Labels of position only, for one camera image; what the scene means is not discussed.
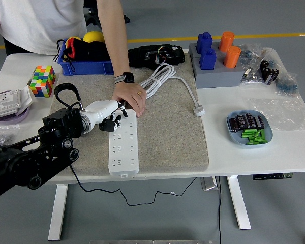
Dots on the black table control panel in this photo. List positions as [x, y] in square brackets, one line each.
[272, 176]

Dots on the empty clear plastic bag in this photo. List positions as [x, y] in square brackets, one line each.
[282, 114]

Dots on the large yellow ball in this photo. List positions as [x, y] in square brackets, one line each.
[92, 36]

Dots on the clear bag of silver parts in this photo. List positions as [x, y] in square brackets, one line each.
[251, 77]

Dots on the grey block holder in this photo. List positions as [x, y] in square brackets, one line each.
[218, 77]
[216, 52]

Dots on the clear bag of black capacitors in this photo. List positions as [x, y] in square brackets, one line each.
[269, 72]

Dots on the clear bag of blue components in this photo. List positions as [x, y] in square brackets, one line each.
[287, 85]

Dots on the green battery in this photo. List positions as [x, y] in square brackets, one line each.
[262, 134]
[255, 142]
[252, 139]
[247, 135]
[258, 134]
[247, 132]

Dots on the light blue tray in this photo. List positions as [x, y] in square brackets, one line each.
[233, 138]

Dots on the clear bag of blue resistors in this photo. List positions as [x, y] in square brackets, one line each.
[249, 54]

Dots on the person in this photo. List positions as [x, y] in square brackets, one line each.
[40, 23]

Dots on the silver metal bracket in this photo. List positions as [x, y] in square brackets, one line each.
[208, 184]

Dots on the orange cylinder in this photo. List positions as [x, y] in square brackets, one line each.
[232, 57]
[226, 40]

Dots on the purple round plate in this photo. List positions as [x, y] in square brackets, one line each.
[7, 120]

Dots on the multicoloured puzzle cube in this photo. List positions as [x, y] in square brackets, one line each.
[43, 81]

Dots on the person's left forearm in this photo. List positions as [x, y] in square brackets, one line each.
[114, 38]

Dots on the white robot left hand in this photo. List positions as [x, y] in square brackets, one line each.
[101, 110]

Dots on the small yellow ball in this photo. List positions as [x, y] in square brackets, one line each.
[75, 39]

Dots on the white power strip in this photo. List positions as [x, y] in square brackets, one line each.
[124, 152]

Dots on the black capacitor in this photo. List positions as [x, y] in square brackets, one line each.
[234, 124]
[249, 120]
[241, 120]
[259, 122]

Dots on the black wristwatch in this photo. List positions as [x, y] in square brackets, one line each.
[127, 77]

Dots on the blue plastic bin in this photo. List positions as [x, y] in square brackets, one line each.
[86, 68]

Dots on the white wall socket panel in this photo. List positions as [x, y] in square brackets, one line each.
[7, 100]

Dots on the black electronic device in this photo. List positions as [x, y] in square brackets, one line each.
[142, 57]

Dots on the blue square block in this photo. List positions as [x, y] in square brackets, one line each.
[208, 59]
[204, 42]

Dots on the grey-brown mat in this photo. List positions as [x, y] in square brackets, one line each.
[167, 132]

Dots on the white table leg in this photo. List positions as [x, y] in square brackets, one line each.
[57, 213]
[240, 203]

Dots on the person's left hand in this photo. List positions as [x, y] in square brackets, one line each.
[128, 95]

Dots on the white switch plate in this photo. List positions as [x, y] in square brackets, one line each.
[25, 97]

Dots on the clear bag of screws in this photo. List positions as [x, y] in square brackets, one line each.
[2, 137]

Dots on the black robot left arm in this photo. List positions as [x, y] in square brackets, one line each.
[28, 162]

